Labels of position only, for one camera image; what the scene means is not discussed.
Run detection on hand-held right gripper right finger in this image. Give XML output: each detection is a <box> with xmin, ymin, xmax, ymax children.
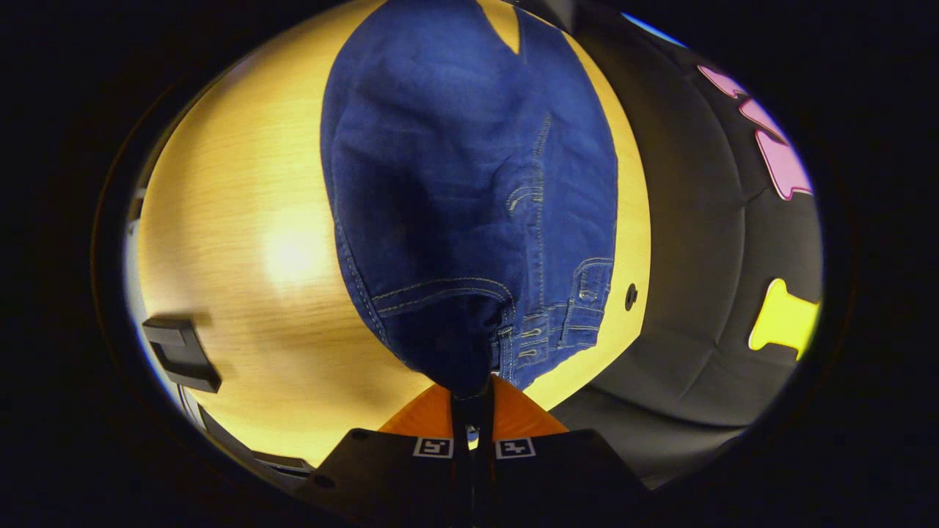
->
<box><xmin>473</xmin><ymin>375</ymin><xmax>654</xmax><ymax>527</ymax></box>

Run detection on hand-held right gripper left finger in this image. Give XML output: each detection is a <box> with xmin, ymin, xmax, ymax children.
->
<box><xmin>293</xmin><ymin>383</ymin><xmax>472</xmax><ymax>527</ymax></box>

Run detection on black plastic bracket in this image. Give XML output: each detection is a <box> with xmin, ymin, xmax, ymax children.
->
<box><xmin>142</xmin><ymin>317</ymin><xmax>223</xmax><ymax>395</ymax></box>

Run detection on blue denim jeans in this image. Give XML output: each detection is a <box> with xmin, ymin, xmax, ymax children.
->
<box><xmin>320</xmin><ymin>0</ymin><xmax>619</xmax><ymax>400</ymax></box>

